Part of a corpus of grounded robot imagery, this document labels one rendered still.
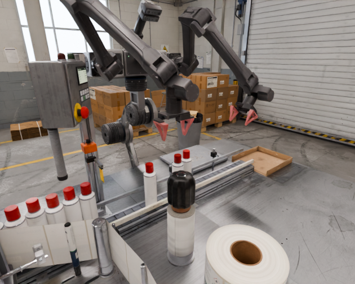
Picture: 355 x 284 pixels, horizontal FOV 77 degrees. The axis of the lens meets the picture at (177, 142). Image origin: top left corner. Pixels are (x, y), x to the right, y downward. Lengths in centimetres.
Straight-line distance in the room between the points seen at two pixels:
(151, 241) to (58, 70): 62
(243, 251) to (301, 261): 31
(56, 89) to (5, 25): 542
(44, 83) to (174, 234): 57
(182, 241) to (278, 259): 26
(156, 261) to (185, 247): 12
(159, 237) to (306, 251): 54
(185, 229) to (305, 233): 56
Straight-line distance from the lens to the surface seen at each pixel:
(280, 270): 64
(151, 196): 95
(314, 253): 101
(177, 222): 67
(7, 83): 611
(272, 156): 170
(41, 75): 74
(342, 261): 104
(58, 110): 74
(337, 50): 489
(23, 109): 619
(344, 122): 492
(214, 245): 65
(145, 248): 84
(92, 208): 85
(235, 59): 114
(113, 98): 418
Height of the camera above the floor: 149
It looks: 21 degrees down
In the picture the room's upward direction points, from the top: straight up
